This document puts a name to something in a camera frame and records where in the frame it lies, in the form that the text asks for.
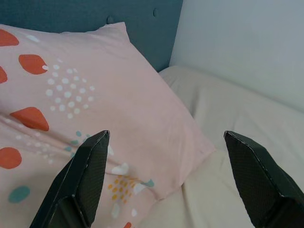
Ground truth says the teal upholstered headboard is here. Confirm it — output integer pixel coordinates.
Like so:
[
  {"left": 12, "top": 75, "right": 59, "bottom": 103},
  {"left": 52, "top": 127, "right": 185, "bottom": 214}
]
[{"left": 0, "top": 0, "right": 184, "bottom": 73}]

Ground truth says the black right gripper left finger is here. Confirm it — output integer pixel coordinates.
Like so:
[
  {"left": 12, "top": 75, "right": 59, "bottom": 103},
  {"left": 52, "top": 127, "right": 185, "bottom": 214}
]
[{"left": 29, "top": 130, "right": 111, "bottom": 228}]

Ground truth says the cream bed sheet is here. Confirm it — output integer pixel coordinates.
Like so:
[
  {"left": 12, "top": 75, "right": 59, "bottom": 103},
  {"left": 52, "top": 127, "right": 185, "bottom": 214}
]
[{"left": 139, "top": 65, "right": 304, "bottom": 228}]

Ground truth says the pink patterned pillow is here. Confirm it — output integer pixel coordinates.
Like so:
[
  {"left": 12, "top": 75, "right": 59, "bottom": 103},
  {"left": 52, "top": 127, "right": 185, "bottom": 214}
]
[{"left": 0, "top": 21, "right": 217, "bottom": 228}]

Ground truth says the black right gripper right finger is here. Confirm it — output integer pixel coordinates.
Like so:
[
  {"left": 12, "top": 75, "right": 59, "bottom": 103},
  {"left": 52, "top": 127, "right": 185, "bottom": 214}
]
[{"left": 223, "top": 130, "right": 304, "bottom": 228}]

